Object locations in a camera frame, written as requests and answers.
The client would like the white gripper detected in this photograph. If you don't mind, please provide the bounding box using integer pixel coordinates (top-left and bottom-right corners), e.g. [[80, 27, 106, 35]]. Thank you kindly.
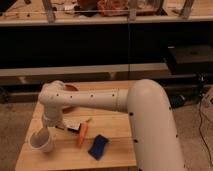
[[36, 114, 62, 143]]

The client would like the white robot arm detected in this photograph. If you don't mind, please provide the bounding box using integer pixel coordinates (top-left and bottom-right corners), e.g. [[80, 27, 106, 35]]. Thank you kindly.
[[38, 79, 186, 171]]

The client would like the small black white box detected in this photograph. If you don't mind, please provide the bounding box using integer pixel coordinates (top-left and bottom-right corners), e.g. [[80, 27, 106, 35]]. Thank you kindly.
[[57, 122, 81, 133]]

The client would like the orange carrot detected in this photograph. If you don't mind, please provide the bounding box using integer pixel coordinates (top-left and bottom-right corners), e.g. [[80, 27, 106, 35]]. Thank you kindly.
[[77, 122, 88, 148]]

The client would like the blue sponge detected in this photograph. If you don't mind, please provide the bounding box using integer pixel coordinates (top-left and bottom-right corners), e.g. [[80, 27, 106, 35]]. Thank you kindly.
[[88, 135, 109, 160]]

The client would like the wooden shelf unit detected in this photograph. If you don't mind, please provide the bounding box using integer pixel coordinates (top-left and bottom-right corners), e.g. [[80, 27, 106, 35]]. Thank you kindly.
[[0, 0, 213, 85]]

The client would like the black box on shelf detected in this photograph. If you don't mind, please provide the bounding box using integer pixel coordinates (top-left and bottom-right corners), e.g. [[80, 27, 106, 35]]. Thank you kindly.
[[165, 45, 213, 74]]

